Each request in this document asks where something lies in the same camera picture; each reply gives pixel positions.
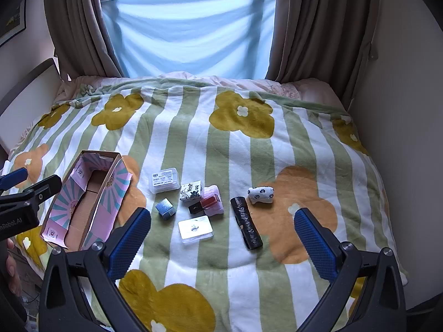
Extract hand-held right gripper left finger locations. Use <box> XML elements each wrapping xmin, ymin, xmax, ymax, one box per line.
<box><xmin>40</xmin><ymin>207</ymin><xmax>152</xmax><ymax>332</ymax></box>

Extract framed wall poster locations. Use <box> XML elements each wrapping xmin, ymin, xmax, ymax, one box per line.
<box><xmin>0</xmin><ymin>0</ymin><xmax>27</xmax><ymax>46</ymax></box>

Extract bed headboard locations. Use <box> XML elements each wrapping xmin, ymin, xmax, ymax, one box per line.
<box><xmin>0</xmin><ymin>58</ymin><xmax>63</xmax><ymax>153</ymax></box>

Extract white printed tissue pack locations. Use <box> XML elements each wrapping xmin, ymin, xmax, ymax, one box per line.
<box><xmin>179</xmin><ymin>180</ymin><xmax>204</xmax><ymax>202</ymax></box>

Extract striped flower blanket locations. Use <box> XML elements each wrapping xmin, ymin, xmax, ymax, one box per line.
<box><xmin>7</xmin><ymin>85</ymin><xmax>409</xmax><ymax>332</ymax></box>

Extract printed cardboard box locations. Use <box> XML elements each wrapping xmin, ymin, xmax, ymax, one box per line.
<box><xmin>40</xmin><ymin>150</ymin><xmax>134</xmax><ymax>252</ymax></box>

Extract person's left hand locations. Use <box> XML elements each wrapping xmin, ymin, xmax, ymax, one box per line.
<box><xmin>6</xmin><ymin>238</ymin><xmax>22</xmax><ymax>297</ymax></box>

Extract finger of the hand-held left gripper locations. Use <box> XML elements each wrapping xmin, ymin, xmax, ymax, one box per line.
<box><xmin>0</xmin><ymin>167</ymin><xmax>29</xmax><ymax>191</ymax></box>
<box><xmin>0</xmin><ymin>175</ymin><xmax>63</xmax><ymax>211</ymax></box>

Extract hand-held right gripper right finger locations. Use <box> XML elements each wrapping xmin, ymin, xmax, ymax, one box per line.
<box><xmin>293</xmin><ymin>207</ymin><xmax>406</xmax><ymax>332</ymax></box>

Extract brown curtain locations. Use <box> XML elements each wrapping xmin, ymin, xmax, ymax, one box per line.
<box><xmin>265</xmin><ymin>0</ymin><xmax>379</xmax><ymax>106</ymax></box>
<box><xmin>43</xmin><ymin>0</ymin><xmax>123</xmax><ymax>78</ymax></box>

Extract small blue cube box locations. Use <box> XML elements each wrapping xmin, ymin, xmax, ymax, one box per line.
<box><xmin>155</xmin><ymin>199</ymin><xmax>176</xmax><ymax>220</ymax></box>

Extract small red black box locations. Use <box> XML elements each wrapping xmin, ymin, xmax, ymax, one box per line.
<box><xmin>189</xmin><ymin>195</ymin><xmax>221</xmax><ymax>215</ymax></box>

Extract black bag roll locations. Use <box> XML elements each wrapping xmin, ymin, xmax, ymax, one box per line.
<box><xmin>230</xmin><ymin>196</ymin><xmax>264</xmax><ymax>250</ymax></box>

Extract pink quilt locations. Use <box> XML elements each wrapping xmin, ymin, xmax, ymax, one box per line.
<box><xmin>57</xmin><ymin>71</ymin><xmax>347</xmax><ymax>111</ymax></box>

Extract labelled clear plastic case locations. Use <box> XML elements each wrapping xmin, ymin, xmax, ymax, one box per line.
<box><xmin>149</xmin><ymin>168</ymin><xmax>180</xmax><ymax>193</ymax></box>

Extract light blue sheet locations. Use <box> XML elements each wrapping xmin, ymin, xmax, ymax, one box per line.
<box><xmin>100</xmin><ymin>0</ymin><xmax>277</xmax><ymax>79</ymax></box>

